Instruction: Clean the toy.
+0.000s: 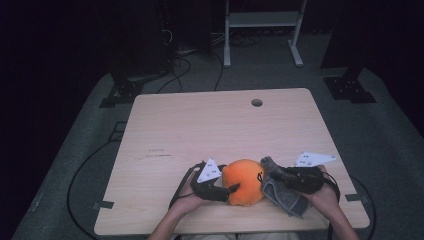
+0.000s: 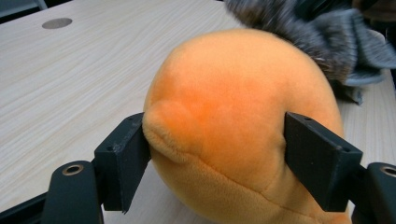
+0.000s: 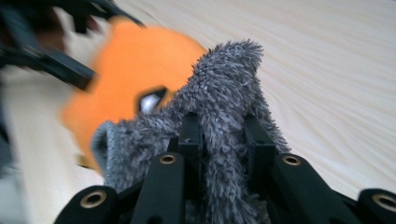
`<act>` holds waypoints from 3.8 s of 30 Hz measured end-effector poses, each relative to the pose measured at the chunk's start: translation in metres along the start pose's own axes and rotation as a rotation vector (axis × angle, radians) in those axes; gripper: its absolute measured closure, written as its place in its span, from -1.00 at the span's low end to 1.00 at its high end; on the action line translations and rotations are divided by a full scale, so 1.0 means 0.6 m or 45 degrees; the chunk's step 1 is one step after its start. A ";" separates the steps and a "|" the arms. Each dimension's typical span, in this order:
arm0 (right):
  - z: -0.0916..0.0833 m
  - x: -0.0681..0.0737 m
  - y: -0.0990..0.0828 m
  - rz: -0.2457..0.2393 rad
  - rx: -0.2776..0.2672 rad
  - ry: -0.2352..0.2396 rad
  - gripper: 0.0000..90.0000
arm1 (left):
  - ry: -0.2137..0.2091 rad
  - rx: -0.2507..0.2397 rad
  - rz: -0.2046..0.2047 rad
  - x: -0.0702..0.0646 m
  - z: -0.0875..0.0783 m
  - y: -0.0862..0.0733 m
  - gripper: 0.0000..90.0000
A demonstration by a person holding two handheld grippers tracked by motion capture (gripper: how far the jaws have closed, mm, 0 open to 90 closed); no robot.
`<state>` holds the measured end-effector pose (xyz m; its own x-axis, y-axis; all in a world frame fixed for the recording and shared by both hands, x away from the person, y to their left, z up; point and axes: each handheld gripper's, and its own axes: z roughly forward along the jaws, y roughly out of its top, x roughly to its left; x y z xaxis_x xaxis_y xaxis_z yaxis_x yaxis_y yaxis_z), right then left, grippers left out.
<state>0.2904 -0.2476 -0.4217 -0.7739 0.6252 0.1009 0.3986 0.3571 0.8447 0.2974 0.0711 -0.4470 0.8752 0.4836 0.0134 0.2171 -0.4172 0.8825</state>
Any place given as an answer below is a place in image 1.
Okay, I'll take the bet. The orange plush ball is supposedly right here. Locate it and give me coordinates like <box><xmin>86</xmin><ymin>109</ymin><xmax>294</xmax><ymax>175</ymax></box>
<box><xmin>221</xmin><ymin>158</ymin><xmax>267</xmax><ymax>207</ymax></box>

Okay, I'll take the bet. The grey fluffy cloth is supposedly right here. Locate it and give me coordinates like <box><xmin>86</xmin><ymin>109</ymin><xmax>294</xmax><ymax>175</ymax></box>
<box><xmin>259</xmin><ymin>156</ymin><xmax>309</xmax><ymax>218</ymax></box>

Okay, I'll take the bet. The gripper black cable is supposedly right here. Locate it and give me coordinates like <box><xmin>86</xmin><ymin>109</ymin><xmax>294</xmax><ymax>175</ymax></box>
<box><xmin>319</xmin><ymin>170</ymin><xmax>342</xmax><ymax>240</ymax></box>
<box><xmin>168</xmin><ymin>160</ymin><xmax>206</xmax><ymax>210</ymax></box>

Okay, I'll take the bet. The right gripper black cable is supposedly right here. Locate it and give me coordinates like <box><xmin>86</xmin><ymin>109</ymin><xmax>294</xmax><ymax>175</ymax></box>
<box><xmin>319</xmin><ymin>170</ymin><xmax>342</xmax><ymax>240</ymax></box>

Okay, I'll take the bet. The person's left hand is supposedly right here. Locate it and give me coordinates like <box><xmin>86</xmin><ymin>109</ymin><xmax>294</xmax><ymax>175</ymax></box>
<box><xmin>171</xmin><ymin>178</ymin><xmax>214</xmax><ymax>216</ymax></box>

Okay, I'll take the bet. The black stand base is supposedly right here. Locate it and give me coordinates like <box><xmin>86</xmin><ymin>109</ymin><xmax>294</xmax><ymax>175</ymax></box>
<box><xmin>323</xmin><ymin>64</ymin><xmax>378</xmax><ymax>104</ymax></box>
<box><xmin>99</xmin><ymin>78</ymin><xmax>148</xmax><ymax>109</ymax></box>

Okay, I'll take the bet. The white metal stand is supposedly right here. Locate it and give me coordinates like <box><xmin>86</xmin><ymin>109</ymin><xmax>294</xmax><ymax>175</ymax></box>
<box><xmin>223</xmin><ymin>0</ymin><xmax>308</xmax><ymax>69</ymax></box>

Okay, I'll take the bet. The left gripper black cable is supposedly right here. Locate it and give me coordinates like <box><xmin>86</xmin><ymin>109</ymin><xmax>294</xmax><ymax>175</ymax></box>
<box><xmin>168</xmin><ymin>160</ymin><xmax>206</xmax><ymax>210</ymax></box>

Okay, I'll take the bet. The black background cable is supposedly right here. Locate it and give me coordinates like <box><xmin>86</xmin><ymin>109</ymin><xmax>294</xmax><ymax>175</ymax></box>
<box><xmin>213</xmin><ymin>51</ymin><xmax>225</xmax><ymax>92</ymax></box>
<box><xmin>156</xmin><ymin>55</ymin><xmax>193</xmax><ymax>94</ymax></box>

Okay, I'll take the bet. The long black floor cable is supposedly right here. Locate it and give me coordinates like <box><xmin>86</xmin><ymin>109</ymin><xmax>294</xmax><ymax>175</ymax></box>
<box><xmin>349</xmin><ymin>174</ymin><xmax>378</xmax><ymax>240</ymax></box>
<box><xmin>66</xmin><ymin>138</ymin><xmax>126</xmax><ymax>240</ymax></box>

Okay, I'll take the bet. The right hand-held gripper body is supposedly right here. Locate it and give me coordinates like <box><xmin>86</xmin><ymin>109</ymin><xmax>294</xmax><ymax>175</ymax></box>
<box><xmin>283</xmin><ymin>151</ymin><xmax>338</xmax><ymax>195</ymax></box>

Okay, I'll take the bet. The person's right hand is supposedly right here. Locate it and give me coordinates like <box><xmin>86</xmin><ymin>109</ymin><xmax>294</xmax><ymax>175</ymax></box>
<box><xmin>299</xmin><ymin>165</ymin><xmax>340</xmax><ymax>214</ymax></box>

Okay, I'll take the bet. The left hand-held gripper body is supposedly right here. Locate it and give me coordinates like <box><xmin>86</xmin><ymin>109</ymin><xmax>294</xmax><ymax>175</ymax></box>
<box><xmin>189</xmin><ymin>157</ymin><xmax>231</xmax><ymax>203</ymax></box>

